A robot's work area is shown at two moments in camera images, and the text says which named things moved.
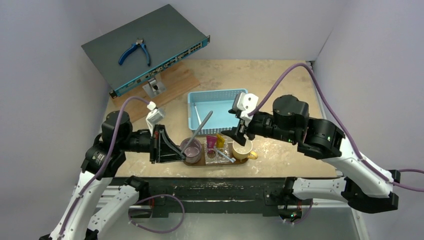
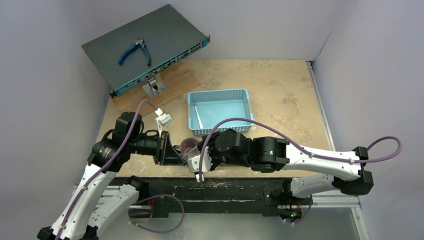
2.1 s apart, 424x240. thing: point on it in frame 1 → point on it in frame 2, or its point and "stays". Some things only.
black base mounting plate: x=212 y=197 stays
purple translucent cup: x=193 y=151 stays
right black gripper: x=244 y=129 → x=210 y=151
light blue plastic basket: x=201 y=103 stays
